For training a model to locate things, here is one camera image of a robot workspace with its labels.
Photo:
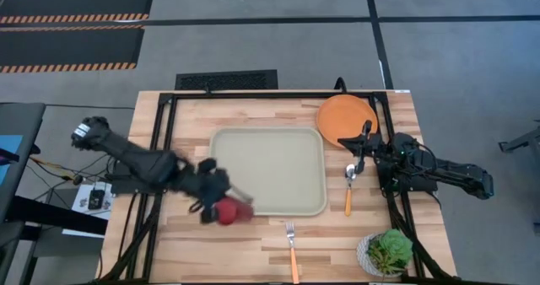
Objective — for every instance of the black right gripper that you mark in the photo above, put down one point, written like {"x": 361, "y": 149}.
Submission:
{"x": 371, "y": 148}

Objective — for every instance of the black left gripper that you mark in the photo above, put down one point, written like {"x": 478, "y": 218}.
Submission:
{"x": 208, "y": 186}

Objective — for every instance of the red faceted cup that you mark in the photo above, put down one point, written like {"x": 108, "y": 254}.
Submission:
{"x": 228, "y": 212}

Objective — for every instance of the orange plate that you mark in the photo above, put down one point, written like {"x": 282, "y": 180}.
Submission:
{"x": 341, "y": 116}

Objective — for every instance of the beige plastic tray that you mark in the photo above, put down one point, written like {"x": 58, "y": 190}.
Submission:
{"x": 274, "y": 171}

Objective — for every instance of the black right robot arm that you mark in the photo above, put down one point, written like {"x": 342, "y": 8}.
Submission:
{"x": 455, "y": 173}

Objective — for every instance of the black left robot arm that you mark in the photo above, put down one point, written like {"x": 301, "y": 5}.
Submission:
{"x": 126, "y": 154}

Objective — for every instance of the green succulent in white pot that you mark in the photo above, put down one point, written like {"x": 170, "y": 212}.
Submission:
{"x": 390, "y": 251}

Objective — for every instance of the black floor vent grille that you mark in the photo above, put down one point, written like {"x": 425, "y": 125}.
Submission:
{"x": 228, "y": 80}

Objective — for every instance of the small black device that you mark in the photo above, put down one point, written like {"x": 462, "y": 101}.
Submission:
{"x": 96, "y": 199}

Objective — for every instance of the white paper sheet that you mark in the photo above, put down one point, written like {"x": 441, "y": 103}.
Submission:
{"x": 80, "y": 202}

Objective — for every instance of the black metal stand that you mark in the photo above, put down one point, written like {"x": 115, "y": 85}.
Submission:
{"x": 63, "y": 217}

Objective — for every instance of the dark grey desk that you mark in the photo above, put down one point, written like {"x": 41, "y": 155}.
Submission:
{"x": 25, "y": 120}

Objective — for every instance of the black hazard-striped floor mat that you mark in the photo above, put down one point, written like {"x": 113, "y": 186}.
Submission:
{"x": 76, "y": 0}
{"x": 67, "y": 44}

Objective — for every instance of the black aluminium table frame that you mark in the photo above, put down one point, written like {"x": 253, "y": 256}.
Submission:
{"x": 274, "y": 95}

